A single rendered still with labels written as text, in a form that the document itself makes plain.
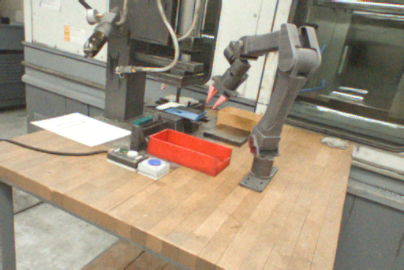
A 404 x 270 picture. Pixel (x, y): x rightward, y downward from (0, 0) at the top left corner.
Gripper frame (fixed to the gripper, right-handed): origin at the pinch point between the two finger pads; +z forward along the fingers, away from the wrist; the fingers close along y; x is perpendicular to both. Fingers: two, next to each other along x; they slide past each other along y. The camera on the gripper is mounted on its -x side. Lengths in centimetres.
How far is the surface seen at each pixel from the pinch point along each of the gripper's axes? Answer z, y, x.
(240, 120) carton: 6.5, -8.7, -24.3
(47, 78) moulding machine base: 110, 132, -70
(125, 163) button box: 16.1, -0.2, 37.6
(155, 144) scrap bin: 13.7, 0.2, 24.2
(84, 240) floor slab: 128, 14, -17
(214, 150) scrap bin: 6.1, -13.9, 12.7
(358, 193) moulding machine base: 4, -70, -55
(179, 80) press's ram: -1.7, 11.8, 9.0
